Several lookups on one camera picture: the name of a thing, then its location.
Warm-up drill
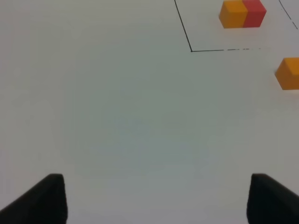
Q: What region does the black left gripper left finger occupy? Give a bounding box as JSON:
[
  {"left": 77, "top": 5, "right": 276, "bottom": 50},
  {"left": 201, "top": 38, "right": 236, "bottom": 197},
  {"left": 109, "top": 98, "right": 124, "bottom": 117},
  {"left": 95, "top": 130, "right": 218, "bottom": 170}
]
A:
[{"left": 0, "top": 174, "right": 68, "bottom": 224}]

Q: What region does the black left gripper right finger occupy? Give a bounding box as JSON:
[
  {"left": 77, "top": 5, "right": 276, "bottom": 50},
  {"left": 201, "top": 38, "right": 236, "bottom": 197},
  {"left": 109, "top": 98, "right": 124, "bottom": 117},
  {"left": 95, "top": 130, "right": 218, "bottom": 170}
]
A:
[{"left": 246, "top": 174, "right": 299, "bottom": 224}]

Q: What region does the red template cube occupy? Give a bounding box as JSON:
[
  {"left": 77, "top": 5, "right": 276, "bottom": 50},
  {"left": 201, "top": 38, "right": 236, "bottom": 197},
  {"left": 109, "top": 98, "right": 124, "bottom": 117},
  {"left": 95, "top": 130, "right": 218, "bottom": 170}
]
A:
[{"left": 242, "top": 0, "right": 267, "bottom": 28}]

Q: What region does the orange template cube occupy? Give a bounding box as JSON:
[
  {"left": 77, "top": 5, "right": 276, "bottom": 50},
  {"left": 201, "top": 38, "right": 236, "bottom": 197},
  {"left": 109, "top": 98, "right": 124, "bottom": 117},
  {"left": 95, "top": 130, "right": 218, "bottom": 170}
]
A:
[{"left": 219, "top": 0, "right": 248, "bottom": 28}]

